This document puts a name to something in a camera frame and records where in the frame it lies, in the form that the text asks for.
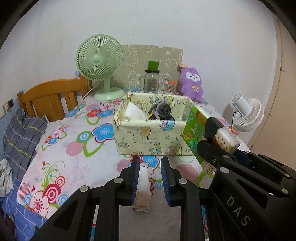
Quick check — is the blue bed sheet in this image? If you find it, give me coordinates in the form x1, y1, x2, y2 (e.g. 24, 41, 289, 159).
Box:
1, 113, 46, 240

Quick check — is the yellow cartoon fabric storage box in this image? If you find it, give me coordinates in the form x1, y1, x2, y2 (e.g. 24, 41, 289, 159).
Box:
113, 92, 193, 156

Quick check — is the white fan power cord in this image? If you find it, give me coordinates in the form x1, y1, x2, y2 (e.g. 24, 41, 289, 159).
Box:
82, 79, 102, 100

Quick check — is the crumpled white cloth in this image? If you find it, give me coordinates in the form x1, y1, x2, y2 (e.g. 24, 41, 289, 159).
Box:
0, 159, 14, 198

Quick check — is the green tissue pack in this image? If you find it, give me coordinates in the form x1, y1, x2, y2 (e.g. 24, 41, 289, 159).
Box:
181, 105, 241, 174

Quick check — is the green desk fan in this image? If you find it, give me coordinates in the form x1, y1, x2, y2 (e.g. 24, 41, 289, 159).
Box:
75, 35, 125, 101

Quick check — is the floral tablecloth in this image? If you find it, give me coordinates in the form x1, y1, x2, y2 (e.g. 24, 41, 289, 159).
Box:
16, 96, 214, 240

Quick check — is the cotton swab container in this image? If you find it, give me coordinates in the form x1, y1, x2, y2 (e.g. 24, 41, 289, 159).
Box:
164, 79, 178, 94

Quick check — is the green cup on jar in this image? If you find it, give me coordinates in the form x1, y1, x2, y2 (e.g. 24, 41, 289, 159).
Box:
148, 61, 159, 71

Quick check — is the wall power socket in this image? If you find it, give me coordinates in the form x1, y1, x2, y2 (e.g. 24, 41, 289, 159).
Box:
3, 99, 14, 113

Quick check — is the patterned cardboard panel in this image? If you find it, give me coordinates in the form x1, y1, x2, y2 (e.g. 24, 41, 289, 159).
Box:
110, 45, 184, 89

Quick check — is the white standing fan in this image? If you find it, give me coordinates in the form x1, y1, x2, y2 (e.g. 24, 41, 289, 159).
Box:
223, 93, 264, 133

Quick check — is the glass mason jar mug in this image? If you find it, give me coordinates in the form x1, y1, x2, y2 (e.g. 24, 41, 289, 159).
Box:
139, 70, 159, 94

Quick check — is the purple plush bunny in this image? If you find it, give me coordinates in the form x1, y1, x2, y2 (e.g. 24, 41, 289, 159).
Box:
179, 68, 204, 103

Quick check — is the white foam towel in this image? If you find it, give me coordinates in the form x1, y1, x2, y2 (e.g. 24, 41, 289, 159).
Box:
125, 102, 147, 121

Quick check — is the grey plaid pillow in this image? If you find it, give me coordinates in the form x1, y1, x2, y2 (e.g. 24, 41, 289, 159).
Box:
4, 108, 48, 182

